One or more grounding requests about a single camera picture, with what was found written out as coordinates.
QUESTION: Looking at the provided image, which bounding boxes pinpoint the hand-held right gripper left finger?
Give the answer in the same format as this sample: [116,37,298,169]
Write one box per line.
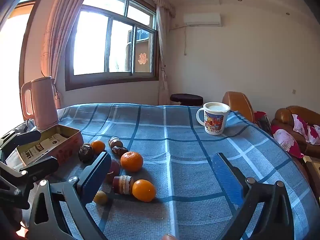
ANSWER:
[27,151,112,240]

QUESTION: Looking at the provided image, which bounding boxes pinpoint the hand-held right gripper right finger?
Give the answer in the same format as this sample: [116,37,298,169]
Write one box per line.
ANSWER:
[212,152,294,240]

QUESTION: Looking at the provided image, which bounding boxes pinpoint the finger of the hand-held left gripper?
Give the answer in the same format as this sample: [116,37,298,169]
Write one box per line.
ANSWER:
[0,129,42,155]
[0,156,60,209]

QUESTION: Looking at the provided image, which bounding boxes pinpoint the dark brown chocolate ball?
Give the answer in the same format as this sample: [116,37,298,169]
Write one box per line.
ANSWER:
[78,143,95,163]

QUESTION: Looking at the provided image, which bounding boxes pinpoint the small yellow-green fruit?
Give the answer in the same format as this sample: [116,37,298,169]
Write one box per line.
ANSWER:
[93,190,108,205]

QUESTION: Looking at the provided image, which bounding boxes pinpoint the snack packet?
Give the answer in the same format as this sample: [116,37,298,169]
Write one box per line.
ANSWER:
[112,175,134,195]

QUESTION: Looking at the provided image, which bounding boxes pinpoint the small round orange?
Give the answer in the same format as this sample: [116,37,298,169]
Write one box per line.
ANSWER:
[90,140,106,155]

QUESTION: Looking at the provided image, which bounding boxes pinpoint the red metal tin box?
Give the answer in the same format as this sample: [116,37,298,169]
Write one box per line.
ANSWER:
[5,124,84,173]

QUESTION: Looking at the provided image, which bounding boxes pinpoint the large orange mandarin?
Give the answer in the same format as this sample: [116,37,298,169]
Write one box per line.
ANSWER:
[120,151,144,173]

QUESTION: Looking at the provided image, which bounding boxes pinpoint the smooth oval orange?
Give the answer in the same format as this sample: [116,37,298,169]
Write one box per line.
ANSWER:
[132,179,157,202]

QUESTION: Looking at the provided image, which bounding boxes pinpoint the pink electric kettle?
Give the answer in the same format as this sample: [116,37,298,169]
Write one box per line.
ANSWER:
[20,76,59,130]

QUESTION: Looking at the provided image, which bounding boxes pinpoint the blue plaid tablecloth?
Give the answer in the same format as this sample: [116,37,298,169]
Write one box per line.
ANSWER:
[22,102,313,240]

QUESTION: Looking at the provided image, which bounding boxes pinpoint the white printed cup with lid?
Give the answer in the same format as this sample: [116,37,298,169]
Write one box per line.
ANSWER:
[196,102,230,136]

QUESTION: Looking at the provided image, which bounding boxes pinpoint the red patterned cloth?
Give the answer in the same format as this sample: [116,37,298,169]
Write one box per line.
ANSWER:
[254,111,272,135]

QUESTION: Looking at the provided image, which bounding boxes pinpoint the pink floral cushion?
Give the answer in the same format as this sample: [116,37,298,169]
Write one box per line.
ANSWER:
[292,114,320,145]
[271,125,304,158]

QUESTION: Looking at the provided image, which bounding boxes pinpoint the brown leather chair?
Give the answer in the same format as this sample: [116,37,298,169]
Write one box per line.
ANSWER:
[222,91,255,123]

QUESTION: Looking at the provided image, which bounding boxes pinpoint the bright side window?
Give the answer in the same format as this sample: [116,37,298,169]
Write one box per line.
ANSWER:
[0,1,35,130]

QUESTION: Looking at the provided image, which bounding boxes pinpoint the brown leather sofa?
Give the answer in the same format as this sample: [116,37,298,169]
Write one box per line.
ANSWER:
[271,106,320,158]

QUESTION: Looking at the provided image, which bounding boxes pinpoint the dark round stool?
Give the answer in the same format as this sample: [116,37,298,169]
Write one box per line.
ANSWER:
[170,93,203,106]

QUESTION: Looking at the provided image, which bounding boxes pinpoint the pink long curtain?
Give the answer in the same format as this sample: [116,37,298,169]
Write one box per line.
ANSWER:
[41,0,97,108]

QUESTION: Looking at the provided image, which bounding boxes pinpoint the brown framed sliding window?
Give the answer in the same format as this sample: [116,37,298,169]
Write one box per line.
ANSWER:
[65,0,160,92]

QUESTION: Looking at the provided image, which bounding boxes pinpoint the pink narrow curtain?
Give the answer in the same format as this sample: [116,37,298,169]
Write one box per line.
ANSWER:
[155,4,173,105]

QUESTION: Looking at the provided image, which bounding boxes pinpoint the white wall air conditioner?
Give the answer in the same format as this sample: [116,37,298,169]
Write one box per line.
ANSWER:
[183,12,222,27]

